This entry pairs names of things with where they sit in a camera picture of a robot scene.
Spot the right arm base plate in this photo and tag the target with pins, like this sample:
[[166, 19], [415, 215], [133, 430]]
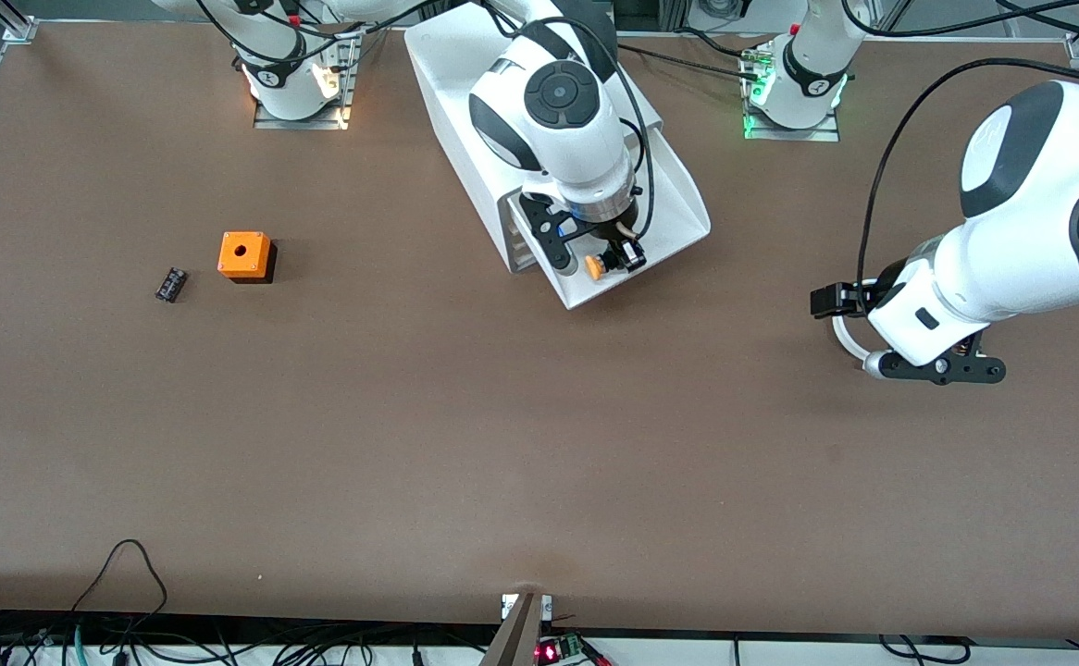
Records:
[[341, 116]]

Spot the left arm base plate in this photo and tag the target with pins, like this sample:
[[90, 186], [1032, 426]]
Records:
[[826, 134]]

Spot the orange push button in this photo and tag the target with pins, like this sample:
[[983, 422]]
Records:
[[595, 267]]

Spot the circuit board with red light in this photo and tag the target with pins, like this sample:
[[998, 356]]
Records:
[[558, 649]]

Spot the small black terminal block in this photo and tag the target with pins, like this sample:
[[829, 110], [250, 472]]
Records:
[[170, 285]]

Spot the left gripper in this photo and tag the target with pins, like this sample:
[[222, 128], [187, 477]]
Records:
[[884, 283]]

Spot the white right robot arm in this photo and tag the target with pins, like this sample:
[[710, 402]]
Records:
[[558, 120]]

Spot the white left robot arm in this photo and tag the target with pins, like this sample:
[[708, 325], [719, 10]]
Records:
[[1039, 213]]

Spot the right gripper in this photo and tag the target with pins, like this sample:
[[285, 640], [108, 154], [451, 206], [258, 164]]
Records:
[[609, 233]]

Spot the orange box with hole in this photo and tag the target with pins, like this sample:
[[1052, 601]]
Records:
[[243, 254]]

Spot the white curved plastic arc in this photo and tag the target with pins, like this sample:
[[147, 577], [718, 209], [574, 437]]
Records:
[[843, 338]]

